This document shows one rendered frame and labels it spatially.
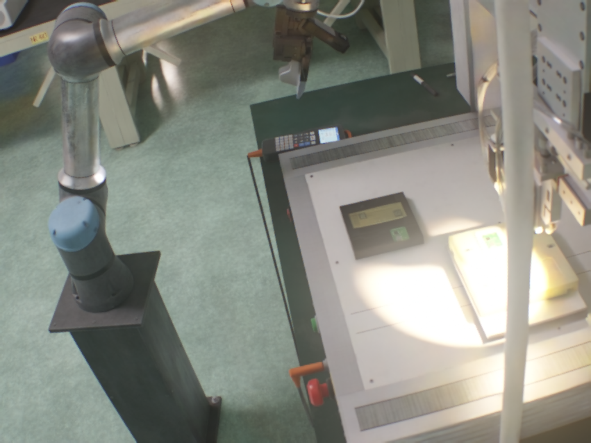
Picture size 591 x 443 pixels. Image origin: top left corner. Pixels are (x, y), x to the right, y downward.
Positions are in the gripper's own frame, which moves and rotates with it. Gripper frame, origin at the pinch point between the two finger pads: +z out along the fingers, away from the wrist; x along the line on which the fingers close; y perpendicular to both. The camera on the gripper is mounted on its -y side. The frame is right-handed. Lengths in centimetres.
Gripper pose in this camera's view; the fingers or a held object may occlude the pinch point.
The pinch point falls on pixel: (299, 92)
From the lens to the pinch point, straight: 156.8
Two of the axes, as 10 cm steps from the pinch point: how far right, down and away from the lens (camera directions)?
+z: -0.9, 7.8, 6.2
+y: -9.9, -0.3, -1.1
